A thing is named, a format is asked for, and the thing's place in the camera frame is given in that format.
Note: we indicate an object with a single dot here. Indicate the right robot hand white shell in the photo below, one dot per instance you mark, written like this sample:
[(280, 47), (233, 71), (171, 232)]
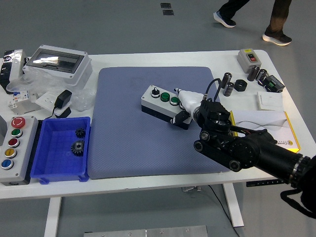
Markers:
[(188, 101)]

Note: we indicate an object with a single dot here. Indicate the four-button grey control box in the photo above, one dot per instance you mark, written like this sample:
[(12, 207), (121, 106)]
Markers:
[(158, 103)]

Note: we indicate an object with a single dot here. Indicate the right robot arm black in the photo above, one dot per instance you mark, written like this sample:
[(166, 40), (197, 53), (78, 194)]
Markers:
[(247, 148)]

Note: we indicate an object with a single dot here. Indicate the five-button grey control box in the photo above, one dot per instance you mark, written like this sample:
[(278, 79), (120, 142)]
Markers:
[(24, 148)]

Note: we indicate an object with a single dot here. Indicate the black cylindrical capacitor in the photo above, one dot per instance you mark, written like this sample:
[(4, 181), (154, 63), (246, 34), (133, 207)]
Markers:
[(228, 89), (253, 73), (226, 80), (261, 75)]

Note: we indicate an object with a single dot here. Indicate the grey-blue padded mat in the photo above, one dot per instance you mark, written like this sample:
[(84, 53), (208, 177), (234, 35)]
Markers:
[(123, 135)]

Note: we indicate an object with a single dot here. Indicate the yellow and white carton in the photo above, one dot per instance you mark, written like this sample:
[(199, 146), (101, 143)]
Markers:
[(271, 118)]

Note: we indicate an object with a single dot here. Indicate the black module green terminal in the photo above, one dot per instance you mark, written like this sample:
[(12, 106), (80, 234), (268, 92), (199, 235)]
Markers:
[(272, 84)]

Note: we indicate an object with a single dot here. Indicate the dark floor hatch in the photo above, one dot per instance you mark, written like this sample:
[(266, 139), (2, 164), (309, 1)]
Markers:
[(166, 5), (168, 12)]

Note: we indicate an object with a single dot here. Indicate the person's leg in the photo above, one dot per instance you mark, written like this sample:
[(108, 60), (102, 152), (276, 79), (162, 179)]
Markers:
[(277, 29), (225, 17)]

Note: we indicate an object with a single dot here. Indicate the clear plastic bag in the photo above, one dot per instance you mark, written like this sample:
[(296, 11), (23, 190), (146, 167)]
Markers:
[(82, 100), (37, 79)]

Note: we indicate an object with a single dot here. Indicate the black table height control panel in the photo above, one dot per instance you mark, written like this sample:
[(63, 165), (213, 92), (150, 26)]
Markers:
[(261, 183)]

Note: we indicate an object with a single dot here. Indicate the small black bevel gear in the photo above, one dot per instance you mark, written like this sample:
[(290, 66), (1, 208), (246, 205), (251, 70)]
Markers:
[(80, 132)]

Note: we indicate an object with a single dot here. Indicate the white table leg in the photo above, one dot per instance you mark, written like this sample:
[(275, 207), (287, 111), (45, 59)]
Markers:
[(52, 217), (234, 207)]

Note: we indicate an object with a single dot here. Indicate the grey distribution box clear cover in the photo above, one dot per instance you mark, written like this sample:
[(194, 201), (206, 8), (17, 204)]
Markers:
[(74, 74)]

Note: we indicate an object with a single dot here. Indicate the large black bevel gear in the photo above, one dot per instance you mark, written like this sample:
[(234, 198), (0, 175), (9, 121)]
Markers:
[(78, 147)]

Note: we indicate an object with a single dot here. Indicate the grey metal plate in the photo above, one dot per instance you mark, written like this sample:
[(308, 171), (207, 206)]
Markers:
[(148, 232)]

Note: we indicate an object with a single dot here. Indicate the blue plastic bin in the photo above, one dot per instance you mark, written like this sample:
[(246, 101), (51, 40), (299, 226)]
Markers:
[(54, 158)]

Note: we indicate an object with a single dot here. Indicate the white circuit breaker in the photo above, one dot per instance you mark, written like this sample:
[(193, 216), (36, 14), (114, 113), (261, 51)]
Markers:
[(18, 98)]

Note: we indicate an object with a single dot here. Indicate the plastic-wrapped black white device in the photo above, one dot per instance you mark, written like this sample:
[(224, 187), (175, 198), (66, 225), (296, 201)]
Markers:
[(12, 66)]

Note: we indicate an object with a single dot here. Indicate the grey switch box red button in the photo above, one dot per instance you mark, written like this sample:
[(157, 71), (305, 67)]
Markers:
[(247, 61)]

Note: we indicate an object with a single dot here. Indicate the white wall switch plate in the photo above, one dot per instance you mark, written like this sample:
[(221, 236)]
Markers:
[(270, 100)]

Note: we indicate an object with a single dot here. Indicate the metal bracket under table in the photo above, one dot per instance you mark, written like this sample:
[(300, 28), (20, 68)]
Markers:
[(191, 189)]

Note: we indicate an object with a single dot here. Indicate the white wall socket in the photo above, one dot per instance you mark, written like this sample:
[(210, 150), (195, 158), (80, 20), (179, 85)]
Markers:
[(45, 100)]

